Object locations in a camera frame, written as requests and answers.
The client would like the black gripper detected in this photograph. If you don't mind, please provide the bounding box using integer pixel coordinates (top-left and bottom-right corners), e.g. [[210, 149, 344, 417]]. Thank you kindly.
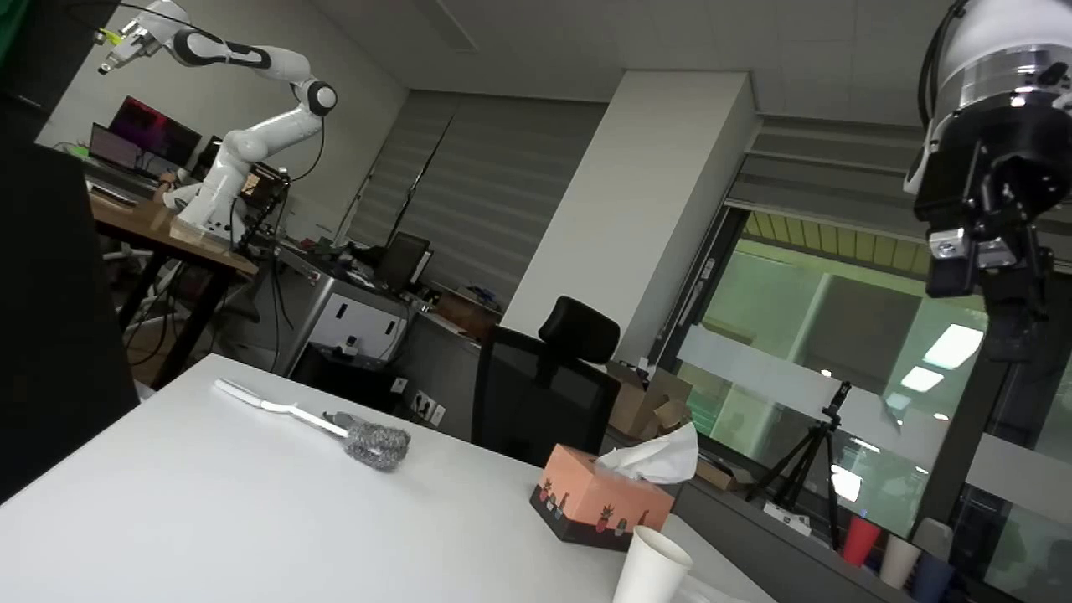
[[907, 93, 1072, 295]]

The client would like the white pulled tissue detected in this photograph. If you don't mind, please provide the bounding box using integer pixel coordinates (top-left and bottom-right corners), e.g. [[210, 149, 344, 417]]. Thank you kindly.
[[594, 418, 702, 490]]

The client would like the brown cardboard box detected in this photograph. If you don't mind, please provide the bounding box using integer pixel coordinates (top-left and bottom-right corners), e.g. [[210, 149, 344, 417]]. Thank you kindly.
[[606, 366, 698, 445]]

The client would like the grey cup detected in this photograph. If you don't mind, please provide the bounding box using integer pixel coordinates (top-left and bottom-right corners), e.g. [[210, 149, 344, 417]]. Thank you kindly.
[[913, 514, 957, 563]]

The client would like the red cup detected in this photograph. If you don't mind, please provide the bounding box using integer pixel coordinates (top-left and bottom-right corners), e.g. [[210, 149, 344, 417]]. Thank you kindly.
[[838, 514, 884, 570]]

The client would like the white plastic cup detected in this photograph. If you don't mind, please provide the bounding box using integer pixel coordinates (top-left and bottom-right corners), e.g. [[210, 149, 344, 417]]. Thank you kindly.
[[877, 532, 924, 595]]

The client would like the blue cup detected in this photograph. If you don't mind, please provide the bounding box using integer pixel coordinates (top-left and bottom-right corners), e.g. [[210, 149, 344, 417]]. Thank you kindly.
[[904, 554, 957, 603]]

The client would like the black office chair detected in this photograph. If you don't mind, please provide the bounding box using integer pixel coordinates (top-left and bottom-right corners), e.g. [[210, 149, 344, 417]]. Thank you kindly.
[[468, 295, 624, 471]]

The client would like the white paper cup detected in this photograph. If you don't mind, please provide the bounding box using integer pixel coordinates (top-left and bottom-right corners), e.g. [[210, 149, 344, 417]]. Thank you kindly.
[[608, 525, 698, 603]]

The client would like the small black monitor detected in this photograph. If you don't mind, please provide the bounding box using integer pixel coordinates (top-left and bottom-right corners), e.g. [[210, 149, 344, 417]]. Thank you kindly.
[[375, 228, 435, 293]]

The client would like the silver metal cabinet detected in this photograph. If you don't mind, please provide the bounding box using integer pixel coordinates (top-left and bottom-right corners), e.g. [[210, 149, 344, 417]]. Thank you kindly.
[[299, 276, 414, 369]]

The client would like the wooden desk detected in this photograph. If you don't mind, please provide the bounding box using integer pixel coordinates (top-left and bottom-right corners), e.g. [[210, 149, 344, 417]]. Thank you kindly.
[[84, 183, 261, 388]]

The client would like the monitor with reddish screen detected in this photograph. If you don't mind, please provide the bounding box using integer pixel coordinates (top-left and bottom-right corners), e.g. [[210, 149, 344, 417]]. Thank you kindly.
[[87, 93, 207, 183]]

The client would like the black partition panel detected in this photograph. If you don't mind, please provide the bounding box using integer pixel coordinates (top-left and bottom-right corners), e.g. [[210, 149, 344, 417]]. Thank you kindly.
[[0, 0, 140, 499]]

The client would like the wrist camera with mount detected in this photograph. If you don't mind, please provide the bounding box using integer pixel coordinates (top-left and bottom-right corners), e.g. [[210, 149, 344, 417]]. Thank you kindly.
[[921, 226, 979, 298]]

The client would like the black camera tripod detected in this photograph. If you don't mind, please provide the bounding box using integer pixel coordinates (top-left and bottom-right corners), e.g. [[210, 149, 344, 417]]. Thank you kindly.
[[742, 378, 858, 550]]

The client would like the white-handled grey brush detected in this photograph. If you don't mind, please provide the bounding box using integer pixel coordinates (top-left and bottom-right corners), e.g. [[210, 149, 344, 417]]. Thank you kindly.
[[210, 378, 411, 476]]

